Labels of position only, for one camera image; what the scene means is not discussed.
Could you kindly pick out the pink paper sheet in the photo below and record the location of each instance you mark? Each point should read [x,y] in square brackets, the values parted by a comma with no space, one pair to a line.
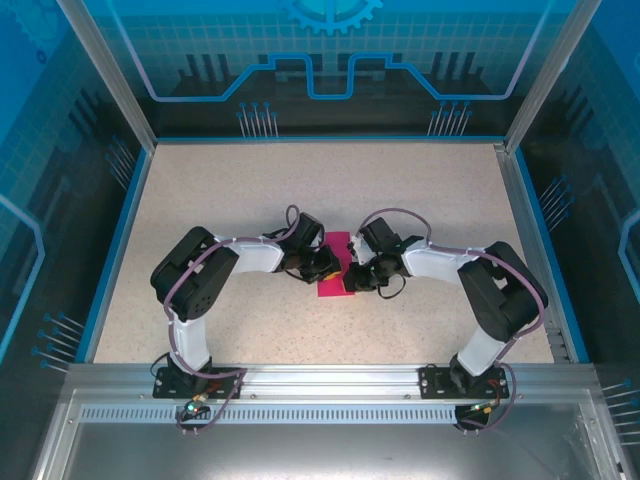
[335,290]

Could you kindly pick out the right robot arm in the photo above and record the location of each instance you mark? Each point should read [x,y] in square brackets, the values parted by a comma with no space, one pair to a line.
[500,295]

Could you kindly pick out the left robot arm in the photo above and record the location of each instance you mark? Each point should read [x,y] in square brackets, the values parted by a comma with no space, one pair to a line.
[195,280]

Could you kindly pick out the grey metal tray panel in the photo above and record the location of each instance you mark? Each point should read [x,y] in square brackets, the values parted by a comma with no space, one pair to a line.
[320,450]

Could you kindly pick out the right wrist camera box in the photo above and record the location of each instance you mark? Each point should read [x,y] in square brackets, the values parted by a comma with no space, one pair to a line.
[358,248]

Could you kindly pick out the aluminium mounting rail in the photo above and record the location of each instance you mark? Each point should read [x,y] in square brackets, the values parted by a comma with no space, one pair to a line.
[330,380]

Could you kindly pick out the blue table border frame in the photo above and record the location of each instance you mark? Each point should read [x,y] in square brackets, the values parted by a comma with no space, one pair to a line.
[330,138]

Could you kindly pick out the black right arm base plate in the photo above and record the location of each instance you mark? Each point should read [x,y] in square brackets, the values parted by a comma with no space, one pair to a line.
[435,382]

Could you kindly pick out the aluminium side rail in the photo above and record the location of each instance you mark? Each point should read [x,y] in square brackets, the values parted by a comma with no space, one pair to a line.
[520,200]

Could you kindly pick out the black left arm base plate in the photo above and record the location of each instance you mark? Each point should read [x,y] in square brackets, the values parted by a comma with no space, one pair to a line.
[172,387]

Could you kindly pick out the aluminium frame post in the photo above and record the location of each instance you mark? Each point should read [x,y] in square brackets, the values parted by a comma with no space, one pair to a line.
[550,75]
[111,75]

